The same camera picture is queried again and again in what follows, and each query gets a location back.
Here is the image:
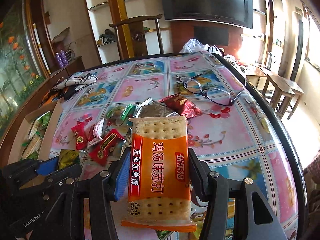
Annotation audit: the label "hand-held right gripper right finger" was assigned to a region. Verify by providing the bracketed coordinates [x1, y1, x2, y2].
[189, 148, 288, 240]

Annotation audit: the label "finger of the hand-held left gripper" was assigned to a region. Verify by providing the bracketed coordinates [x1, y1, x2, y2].
[4, 157, 60, 180]
[20, 164, 82, 193]

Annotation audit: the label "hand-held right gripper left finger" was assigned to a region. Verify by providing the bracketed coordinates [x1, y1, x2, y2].
[44, 153, 131, 240]

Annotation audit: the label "gold and green snack packet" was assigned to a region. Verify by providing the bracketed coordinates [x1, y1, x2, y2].
[58, 149, 81, 171]

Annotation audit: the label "brown cardboard box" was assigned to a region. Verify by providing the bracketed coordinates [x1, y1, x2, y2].
[19, 101, 63, 160]

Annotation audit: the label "orange cracker packet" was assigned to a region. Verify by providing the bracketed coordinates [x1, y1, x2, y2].
[121, 116, 198, 233]

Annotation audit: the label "small red candy packet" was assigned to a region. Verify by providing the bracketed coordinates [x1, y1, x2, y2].
[71, 120, 88, 150]

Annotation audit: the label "silver foil snack packet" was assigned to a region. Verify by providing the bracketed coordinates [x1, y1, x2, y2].
[132, 97, 181, 119]

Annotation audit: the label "pile of assorted snack packets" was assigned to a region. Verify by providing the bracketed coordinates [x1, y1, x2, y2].
[21, 111, 52, 159]

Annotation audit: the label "red candy packet yellow label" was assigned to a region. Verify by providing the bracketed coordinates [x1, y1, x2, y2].
[89, 129, 125, 167]

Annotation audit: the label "silver candy wrapper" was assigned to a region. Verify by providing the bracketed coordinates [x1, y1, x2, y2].
[119, 127, 133, 155]

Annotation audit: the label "white and red candy packet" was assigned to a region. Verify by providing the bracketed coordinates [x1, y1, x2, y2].
[87, 117, 105, 145]

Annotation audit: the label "green candy packet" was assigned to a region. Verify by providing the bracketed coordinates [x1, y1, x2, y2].
[122, 104, 137, 118]
[107, 105, 127, 119]

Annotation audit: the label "dark red snack packet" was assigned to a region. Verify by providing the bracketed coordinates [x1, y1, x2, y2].
[159, 94, 202, 118]

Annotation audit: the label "purple-framed eyeglasses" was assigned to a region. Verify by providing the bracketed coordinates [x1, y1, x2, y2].
[182, 65, 247, 107]

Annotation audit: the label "black and white patterned cloth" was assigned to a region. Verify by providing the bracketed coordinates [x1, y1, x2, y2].
[51, 72, 98, 92]

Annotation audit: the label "wooden side cabinet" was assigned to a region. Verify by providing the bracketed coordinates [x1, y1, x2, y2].
[49, 56, 85, 77]

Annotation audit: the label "floral glass panel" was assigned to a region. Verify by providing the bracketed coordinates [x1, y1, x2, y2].
[0, 5, 49, 133]

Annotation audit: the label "low wooden table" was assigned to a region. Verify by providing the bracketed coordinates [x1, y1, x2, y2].
[246, 64, 269, 92]

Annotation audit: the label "wooden stool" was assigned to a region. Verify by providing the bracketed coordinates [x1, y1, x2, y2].
[265, 74, 305, 120]

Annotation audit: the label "black and white bag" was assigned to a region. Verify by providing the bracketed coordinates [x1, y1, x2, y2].
[209, 45, 227, 55]

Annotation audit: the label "white plastic bag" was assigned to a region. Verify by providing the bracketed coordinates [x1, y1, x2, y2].
[180, 39, 210, 53]

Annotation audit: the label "dark crumpled bundle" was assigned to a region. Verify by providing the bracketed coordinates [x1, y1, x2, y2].
[97, 29, 117, 47]

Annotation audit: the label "wooden chair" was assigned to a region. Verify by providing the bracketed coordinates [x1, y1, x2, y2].
[109, 14, 165, 58]

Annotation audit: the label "black flat-screen television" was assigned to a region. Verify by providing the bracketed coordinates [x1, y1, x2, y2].
[159, 0, 254, 30]

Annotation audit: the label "black wall panel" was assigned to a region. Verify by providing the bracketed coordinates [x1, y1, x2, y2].
[194, 26, 229, 47]

